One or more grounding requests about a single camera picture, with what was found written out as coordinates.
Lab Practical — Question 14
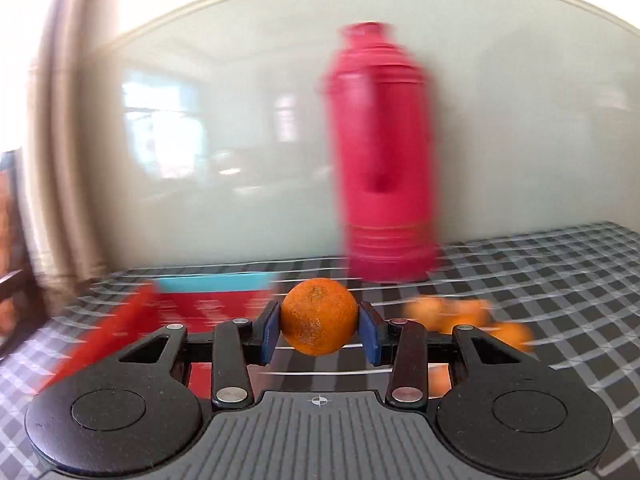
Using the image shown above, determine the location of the carrot piece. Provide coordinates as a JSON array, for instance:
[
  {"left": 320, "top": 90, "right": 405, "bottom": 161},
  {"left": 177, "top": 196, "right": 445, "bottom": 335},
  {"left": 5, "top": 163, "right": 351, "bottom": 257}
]
[
  {"left": 449, "top": 298, "right": 491, "bottom": 327},
  {"left": 402, "top": 296, "right": 445, "bottom": 330},
  {"left": 427, "top": 363, "right": 451, "bottom": 398}
]

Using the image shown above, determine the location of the large rough orange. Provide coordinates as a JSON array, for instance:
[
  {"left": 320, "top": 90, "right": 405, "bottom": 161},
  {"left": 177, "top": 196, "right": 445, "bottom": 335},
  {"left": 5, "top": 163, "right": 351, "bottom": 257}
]
[{"left": 280, "top": 278, "right": 359, "bottom": 356}]

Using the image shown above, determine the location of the orange tangerine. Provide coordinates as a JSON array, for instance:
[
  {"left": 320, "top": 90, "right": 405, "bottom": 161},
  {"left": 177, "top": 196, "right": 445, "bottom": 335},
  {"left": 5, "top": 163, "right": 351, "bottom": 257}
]
[{"left": 490, "top": 322, "right": 534, "bottom": 352}]

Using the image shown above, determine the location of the small orange kumquat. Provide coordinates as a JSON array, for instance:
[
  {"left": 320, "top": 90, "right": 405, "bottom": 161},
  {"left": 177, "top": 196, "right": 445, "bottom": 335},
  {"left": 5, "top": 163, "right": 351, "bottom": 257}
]
[{"left": 437, "top": 312, "right": 477, "bottom": 335}]

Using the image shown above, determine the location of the colourful cardboard box tray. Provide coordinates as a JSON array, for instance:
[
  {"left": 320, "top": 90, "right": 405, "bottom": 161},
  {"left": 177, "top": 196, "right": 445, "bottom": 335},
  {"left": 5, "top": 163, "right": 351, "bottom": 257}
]
[{"left": 41, "top": 272, "right": 280, "bottom": 388}]

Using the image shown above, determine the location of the black white checked tablecloth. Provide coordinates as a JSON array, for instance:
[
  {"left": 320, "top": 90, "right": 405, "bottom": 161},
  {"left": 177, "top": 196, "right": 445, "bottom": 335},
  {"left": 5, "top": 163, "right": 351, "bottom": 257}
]
[{"left": 1, "top": 222, "right": 639, "bottom": 479}]

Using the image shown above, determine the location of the wooden chair orange cushion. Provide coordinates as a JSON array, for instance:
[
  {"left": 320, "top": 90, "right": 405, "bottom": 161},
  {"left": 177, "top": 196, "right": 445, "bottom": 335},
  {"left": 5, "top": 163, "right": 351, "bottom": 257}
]
[{"left": 1, "top": 151, "right": 41, "bottom": 359}]

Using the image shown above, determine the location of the beige curtain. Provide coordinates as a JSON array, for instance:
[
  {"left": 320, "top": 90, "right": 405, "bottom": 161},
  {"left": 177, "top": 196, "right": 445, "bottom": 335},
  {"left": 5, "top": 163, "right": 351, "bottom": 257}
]
[{"left": 21, "top": 0, "right": 107, "bottom": 292}]

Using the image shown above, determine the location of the red thermos flask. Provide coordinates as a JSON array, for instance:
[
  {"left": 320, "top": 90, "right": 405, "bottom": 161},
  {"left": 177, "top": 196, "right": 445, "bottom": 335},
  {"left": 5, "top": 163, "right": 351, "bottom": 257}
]
[{"left": 324, "top": 22, "right": 438, "bottom": 283}]

